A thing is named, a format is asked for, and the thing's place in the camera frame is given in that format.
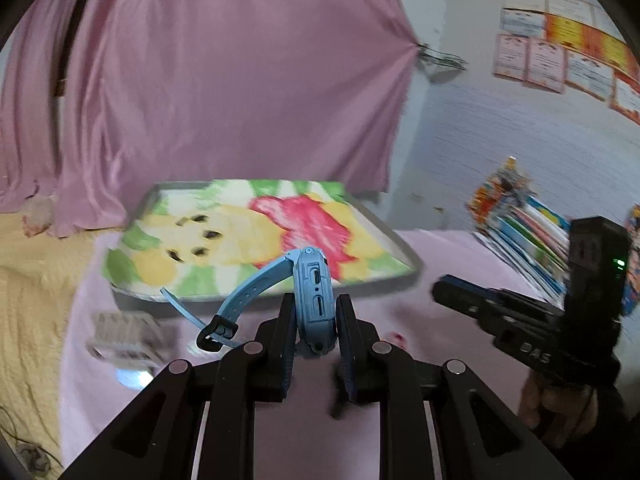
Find blue smart watch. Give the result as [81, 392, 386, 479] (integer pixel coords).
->
[159, 246, 333, 359]

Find right hand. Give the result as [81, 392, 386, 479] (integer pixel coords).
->
[518, 372, 598, 448]

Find black cable on floor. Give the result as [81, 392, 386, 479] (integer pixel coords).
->
[0, 404, 57, 476]

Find yellow bed blanket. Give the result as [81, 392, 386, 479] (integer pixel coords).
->
[1, 214, 134, 479]

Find grey tray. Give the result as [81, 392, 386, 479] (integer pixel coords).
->
[102, 179, 426, 311]

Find pink curtain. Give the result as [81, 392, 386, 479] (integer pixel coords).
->
[1, 0, 418, 236]

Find colourful cartoon tray liner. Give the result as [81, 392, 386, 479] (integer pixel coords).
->
[103, 179, 417, 297]

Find certificates on wall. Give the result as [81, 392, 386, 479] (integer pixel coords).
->
[492, 0, 639, 122]

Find stack of colourful books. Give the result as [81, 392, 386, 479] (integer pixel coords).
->
[467, 155, 640, 316]

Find wire wall rack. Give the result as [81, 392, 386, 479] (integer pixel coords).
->
[416, 44, 469, 82]

